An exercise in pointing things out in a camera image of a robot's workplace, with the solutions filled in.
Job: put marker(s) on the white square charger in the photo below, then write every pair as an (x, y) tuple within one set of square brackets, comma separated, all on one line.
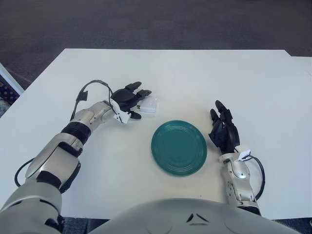
[(151, 106)]

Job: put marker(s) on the dark dotted patterned cloth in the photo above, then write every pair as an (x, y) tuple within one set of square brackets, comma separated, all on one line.
[(7, 91)]

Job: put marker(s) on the white left wrist connector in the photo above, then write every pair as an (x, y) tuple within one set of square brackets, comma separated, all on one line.
[(122, 117)]

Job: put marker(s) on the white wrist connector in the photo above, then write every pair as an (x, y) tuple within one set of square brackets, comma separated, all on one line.
[(243, 153), (122, 117)]

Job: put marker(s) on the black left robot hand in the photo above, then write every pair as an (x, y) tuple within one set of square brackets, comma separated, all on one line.
[(124, 97)]

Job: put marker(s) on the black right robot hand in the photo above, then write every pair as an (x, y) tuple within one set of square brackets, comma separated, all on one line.
[(229, 136)]

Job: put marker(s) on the white right wrist connector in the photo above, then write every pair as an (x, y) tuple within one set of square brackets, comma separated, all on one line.
[(243, 153)]

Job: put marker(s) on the grey robot torso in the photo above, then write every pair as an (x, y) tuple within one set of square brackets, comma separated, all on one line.
[(158, 214)]

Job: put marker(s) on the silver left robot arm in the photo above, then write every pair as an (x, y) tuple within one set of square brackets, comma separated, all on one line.
[(53, 156)]

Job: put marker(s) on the teal ribbed plate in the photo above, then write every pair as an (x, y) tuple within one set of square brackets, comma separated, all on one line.
[(179, 148)]

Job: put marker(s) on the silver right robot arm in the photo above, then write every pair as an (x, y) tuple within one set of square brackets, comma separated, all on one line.
[(240, 185)]

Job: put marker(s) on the white frame board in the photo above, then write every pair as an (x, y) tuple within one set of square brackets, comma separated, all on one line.
[(11, 80)]

